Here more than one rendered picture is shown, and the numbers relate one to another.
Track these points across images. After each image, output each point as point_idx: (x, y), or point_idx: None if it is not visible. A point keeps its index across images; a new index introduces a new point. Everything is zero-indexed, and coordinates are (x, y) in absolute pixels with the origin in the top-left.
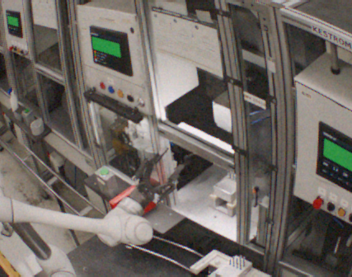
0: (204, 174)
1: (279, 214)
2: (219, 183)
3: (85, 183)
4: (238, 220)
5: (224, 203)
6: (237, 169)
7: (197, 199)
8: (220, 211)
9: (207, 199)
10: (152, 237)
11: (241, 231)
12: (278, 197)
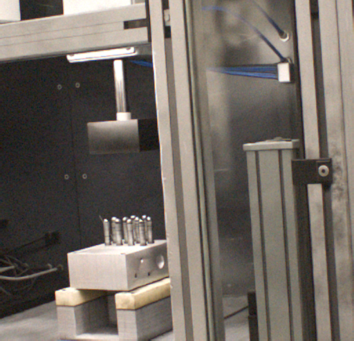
0: (31, 311)
1: (352, 109)
2: (84, 250)
3: None
4: (177, 249)
5: (102, 330)
6: (155, 18)
7: (16, 335)
8: (94, 340)
9: (47, 333)
10: None
11: (192, 301)
12: (331, 28)
